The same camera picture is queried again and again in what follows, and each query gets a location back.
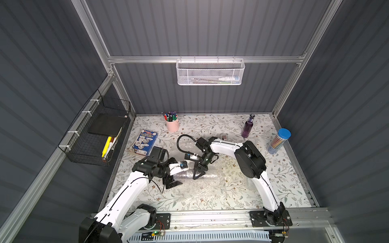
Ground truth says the blue children's book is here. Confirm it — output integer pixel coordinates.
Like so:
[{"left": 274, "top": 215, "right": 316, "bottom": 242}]
[{"left": 132, "top": 130, "right": 158, "bottom": 156}]

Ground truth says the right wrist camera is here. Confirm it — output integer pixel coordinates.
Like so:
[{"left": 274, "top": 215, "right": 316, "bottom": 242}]
[{"left": 184, "top": 153, "right": 202, "bottom": 162}]

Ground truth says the yellow highlighter marker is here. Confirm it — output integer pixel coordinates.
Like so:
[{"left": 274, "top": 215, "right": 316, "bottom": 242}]
[{"left": 101, "top": 137, "right": 112, "bottom": 158}]

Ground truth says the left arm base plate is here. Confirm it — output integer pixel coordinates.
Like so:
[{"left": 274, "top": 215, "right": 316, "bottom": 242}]
[{"left": 139, "top": 213, "right": 171, "bottom": 230}]

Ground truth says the white wire mesh basket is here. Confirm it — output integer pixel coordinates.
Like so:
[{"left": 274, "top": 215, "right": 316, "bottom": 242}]
[{"left": 176, "top": 58, "right": 245, "bottom": 86}]

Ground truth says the clear tape dispenser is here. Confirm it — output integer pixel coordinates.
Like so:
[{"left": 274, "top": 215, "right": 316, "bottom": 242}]
[{"left": 221, "top": 134, "right": 228, "bottom": 141}]

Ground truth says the purple bottle left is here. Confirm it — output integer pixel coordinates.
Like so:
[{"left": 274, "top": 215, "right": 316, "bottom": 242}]
[{"left": 241, "top": 114, "right": 255, "bottom": 138}]

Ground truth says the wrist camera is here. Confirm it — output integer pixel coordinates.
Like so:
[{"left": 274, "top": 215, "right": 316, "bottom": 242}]
[
  {"left": 184, "top": 153, "right": 202, "bottom": 162},
  {"left": 169, "top": 160, "right": 188, "bottom": 176}
]

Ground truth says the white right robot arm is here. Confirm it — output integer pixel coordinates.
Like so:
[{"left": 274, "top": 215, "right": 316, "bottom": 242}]
[{"left": 193, "top": 137, "right": 286, "bottom": 226}]

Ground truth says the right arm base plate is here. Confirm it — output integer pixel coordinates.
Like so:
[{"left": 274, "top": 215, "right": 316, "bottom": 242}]
[{"left": 249, "top": 210, "right": 293, "bottom": 227}]

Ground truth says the pink pen holder cup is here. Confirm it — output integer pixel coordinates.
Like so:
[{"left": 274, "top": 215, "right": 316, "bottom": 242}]
[{"left": 166, "top": 119, "right": 180, "bottom": 133}]

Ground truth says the blue-lidded pencil tube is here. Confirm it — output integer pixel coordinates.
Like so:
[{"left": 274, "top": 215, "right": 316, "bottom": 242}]
[{"left": 267, "top": 128, "right": 291, "bottom": 155}]

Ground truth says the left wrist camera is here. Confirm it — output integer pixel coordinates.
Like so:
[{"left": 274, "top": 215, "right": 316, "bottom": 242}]
[{"left": 169, "top": 160, "right": 188, "bottom": 176}]

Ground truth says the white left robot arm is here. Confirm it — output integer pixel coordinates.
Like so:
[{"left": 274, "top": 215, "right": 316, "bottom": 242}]
[{"left": 79, "top": 147, "right": 188, "bottom": 243}]

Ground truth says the black wire wall basket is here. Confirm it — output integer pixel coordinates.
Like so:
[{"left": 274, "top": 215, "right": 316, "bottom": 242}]
[{"left": 59, "top": 92, "right": 131, "bottom": 167}]

